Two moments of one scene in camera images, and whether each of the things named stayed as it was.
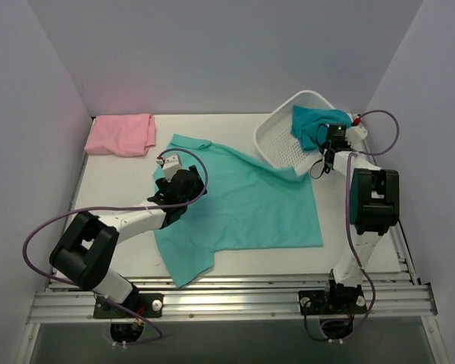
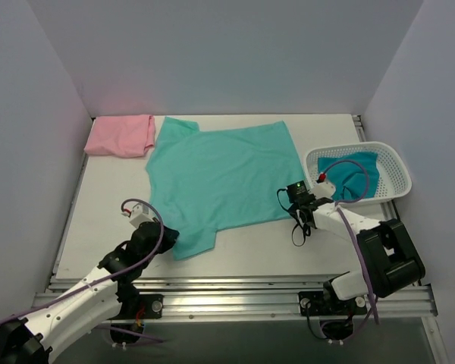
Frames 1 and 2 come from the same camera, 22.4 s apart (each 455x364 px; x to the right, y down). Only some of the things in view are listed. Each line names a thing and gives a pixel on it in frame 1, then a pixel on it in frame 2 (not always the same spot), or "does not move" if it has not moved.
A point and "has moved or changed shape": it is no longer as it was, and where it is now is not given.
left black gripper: x=161 y=195 -> x=167 y=236
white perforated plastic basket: x=274 y=141 -> x=394 y=180
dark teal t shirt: x=309 y=126 has moved or changed shape
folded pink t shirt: x=127 y=135 does not move
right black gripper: x=327 y=152 -> x=301 y=214
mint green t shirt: x=246 y=205 has moved or changed shape
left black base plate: x=145 y=305 does not move
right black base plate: x=337 y=302 does not move
